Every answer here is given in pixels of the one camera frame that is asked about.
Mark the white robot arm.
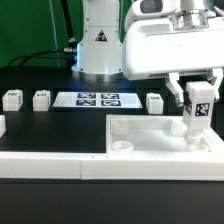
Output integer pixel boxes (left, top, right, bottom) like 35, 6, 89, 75
72, 0, 224, 106

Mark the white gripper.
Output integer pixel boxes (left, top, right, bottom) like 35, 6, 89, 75
122, 17, 224, 107

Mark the white U-shaped fence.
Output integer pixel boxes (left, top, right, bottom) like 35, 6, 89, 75
0, 114, 224, 181

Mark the white marker sheet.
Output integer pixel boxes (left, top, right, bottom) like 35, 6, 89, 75
53, 92, 142, 109

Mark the white square table top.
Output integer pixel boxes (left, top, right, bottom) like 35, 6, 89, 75
106, 115, 224, 155

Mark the black cable bundle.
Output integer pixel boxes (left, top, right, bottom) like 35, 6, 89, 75
7, 0, 78, 68

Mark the white thin cable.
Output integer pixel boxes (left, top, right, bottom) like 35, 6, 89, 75
48, 0, 61, 68

